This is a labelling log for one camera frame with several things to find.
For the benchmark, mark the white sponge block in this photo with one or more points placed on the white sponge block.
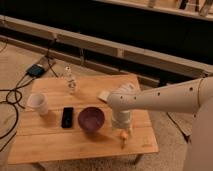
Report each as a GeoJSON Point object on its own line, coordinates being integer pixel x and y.
{"type": "Point", "coordinates": [103, 96]}

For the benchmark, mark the wooden table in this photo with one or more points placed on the wooden table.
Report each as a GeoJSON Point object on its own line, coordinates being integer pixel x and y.
{"type": "Point", "coordinates": [41, 139]}

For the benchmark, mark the black phone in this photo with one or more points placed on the black phone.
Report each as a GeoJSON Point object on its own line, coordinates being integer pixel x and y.
{"type": "Point", "coordinates": [67, 117]}

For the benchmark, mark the purple bowl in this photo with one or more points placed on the purple bowl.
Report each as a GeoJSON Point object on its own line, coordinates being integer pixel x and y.
{"type": "Point", "coordinates": [91, 119]}

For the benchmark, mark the white plastic cup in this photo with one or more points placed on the white plastic cup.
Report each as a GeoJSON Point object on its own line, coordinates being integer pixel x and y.
{"type": "Point", "coordinates": [38, 102]}

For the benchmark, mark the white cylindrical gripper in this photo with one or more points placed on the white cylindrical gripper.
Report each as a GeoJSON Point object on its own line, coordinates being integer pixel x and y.
{"type": "Point", "coordinates": [121, 119]}

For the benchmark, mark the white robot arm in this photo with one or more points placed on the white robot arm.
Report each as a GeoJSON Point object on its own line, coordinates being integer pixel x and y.
{"type": "Point", "coordinates": [194, 97]}

